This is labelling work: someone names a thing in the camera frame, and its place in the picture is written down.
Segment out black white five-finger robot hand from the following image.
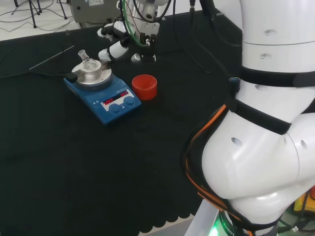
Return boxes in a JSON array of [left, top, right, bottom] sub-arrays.
[[97, 20, 160, 63]]

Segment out heater with blue base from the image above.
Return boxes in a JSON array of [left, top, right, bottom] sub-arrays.
[[63, 62, 143, 126]]

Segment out clear round-bottom glass flask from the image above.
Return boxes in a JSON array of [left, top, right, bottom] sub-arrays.
[[78, 49, 97, 71]]

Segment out grey metal equipment box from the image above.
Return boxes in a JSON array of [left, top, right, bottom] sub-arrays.
[[68, 0, 124, 29]]

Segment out red ribbed plastic cup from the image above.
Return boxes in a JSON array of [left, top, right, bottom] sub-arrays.
[[131, 74, 158, 102]]

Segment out thin glass rod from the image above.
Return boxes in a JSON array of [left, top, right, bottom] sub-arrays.
[[29, 45, 75, 71]]

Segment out black tripod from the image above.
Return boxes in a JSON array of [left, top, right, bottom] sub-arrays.
[[13, 0, 43, 28]]

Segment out black bench cloth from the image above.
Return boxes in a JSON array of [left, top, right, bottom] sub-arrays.
[[0, 7, 245, 236]]

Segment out blue usb plug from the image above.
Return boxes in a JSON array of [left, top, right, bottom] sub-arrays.
[[228, 76, 241, 94]]

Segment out yellow stop button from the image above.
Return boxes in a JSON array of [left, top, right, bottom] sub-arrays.
[[293, 185, 315, 215]]

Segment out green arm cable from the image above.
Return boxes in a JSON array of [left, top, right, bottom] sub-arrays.
[[121, 0, 146, 48]]

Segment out black floor cable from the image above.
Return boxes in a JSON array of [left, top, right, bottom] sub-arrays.
[[0, 0, 74, 32]]

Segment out black heater power cable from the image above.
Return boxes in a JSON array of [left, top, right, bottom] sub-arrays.
[[0, 70, 69, 79]]

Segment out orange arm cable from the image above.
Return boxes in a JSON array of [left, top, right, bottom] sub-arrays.
[[184, 104, 255, 236]]

